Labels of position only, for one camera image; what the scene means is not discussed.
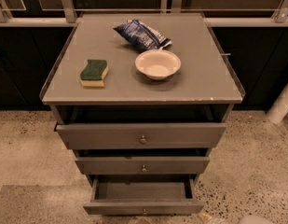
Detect grey middle drawer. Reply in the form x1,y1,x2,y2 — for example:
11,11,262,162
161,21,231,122
75,148,210,175

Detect white bowl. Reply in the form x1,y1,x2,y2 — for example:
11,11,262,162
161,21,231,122
135,49,181,80

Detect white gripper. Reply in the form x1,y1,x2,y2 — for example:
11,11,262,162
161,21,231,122
199,213,237,224

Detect blue chip bag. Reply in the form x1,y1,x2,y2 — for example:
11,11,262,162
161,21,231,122
113,20,172,51

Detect grey bottom drawer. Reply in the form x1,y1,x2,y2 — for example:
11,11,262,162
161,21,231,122
84,175,203,216

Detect grey drawer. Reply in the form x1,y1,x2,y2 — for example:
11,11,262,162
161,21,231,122
75,148,210,175
56,122,226,150
84,175,203,216

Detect metal railing frame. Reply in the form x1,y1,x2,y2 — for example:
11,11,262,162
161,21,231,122
0,0,288,23

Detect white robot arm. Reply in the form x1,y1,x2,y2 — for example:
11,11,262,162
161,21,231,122
199,213,274,224

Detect green yellow sponge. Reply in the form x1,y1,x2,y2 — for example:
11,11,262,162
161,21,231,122
80,60,108,88

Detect white pole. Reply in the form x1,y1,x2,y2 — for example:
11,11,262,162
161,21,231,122
267,83,288,124

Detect grey top drawer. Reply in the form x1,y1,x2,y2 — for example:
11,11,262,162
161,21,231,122
56,122,226,150

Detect grey drawer cabinet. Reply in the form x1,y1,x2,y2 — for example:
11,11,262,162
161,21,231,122
39,12,246,185

